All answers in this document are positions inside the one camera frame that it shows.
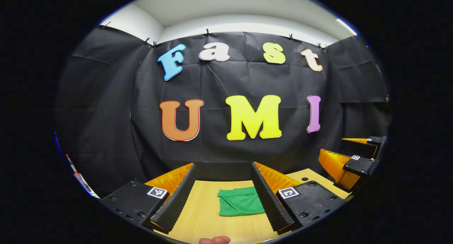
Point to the row of black cloth clips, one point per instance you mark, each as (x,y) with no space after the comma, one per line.
(207,33)

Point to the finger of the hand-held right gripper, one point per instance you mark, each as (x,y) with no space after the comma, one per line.
(332,164)
(361,147)

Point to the black backdrop cloth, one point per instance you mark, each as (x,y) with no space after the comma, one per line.
(219,152)

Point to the white and red object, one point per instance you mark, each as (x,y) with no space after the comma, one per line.
(83,182)

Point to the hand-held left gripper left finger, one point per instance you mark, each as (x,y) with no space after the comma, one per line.
(178,198)

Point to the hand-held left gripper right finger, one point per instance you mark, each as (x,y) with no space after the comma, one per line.
(269,201)

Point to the ceiling light panel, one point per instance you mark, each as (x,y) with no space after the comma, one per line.
(347,26)

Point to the green T-shirt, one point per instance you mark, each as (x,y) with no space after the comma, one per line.
(240,201)

